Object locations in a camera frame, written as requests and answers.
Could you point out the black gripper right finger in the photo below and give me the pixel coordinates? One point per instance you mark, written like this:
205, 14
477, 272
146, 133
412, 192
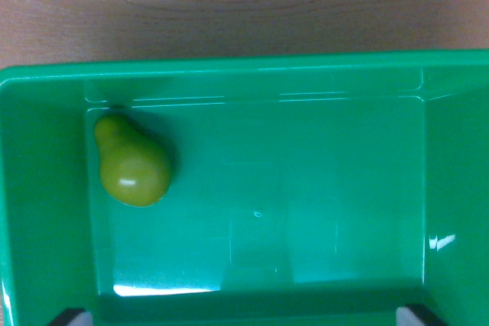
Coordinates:
418, 316

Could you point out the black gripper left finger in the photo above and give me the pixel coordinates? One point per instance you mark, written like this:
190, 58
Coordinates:
70, 318

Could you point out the green pear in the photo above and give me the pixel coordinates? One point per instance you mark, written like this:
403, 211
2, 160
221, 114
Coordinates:
131, 165

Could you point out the green plastic bin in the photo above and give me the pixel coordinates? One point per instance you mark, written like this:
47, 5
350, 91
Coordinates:
290, 196

